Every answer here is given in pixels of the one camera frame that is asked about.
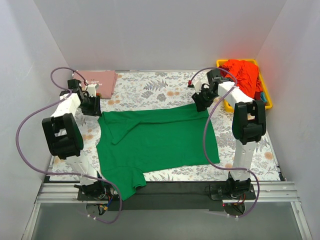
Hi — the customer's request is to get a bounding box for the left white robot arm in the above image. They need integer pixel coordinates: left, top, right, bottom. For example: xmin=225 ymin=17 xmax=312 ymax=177
xmin=42 ymin=79 xmax=107 ymax=200

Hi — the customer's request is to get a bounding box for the green t-shirt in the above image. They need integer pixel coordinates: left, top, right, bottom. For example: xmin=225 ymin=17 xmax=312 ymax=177
xmin=96 ymin=104 xmax=209 ymax=200

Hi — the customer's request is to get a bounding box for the yellow plastic bin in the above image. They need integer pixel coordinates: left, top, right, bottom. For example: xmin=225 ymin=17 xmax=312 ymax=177
xmin=216 ymin=59 xmax=273 ymax=110

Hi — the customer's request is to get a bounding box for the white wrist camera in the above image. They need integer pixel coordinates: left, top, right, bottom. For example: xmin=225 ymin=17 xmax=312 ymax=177
xmin=84 ymin=83 xmax=99 ymax=98
xmin=187 ymin=80 xmax=209 ymax=94

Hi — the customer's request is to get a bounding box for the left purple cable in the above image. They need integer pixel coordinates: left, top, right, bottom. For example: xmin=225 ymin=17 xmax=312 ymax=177
xmin=15 ymin=67 xmax=123 ymax=224

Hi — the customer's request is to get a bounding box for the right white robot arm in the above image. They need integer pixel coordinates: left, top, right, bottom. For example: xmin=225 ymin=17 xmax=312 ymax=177
xmin=187 ymin=67 xmax=267 ymax=201

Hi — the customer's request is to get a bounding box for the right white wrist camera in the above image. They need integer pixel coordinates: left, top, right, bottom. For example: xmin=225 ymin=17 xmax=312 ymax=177
xmin=187 ymin=80 xmax=209 ymax=94

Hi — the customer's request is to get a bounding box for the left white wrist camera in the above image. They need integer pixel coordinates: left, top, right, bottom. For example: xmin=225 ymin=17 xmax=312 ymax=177
xmin=84 ymin=83 xmax=99 ymax=98

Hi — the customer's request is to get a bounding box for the blue cloth in bin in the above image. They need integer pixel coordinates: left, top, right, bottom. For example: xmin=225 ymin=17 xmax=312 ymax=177
xmin=258 ymin=91 xmax=268 ymax=104

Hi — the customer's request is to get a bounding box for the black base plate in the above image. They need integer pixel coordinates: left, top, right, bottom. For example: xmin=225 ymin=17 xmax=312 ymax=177
xmin=74 ymin=180 xmax=257 ymax=212

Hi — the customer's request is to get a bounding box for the aluminium frame rail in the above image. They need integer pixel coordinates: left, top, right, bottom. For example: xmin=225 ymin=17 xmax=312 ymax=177
xmin=23 ymin=181 xmax=312 ymax=240

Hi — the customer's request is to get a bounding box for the folded pink t-shirt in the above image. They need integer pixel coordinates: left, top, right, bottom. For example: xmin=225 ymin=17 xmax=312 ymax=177
xmin=77 ymin=70 xmax=118 ymax=99

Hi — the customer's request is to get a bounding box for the red t-shirt in bin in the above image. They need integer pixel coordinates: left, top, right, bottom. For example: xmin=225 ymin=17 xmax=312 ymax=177
xmin=219 ymin=59 xmax=263 ymax=100

